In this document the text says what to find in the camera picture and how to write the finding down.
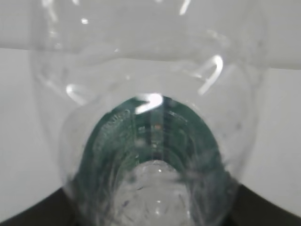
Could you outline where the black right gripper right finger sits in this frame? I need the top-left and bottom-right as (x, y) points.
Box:
(223, 185), (301, 226)

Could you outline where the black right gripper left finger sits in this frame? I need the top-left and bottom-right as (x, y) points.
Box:
(0, 188), (80, 226)

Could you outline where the clear plastic water bottle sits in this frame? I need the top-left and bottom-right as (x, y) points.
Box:
(30, 0), (266, 226)

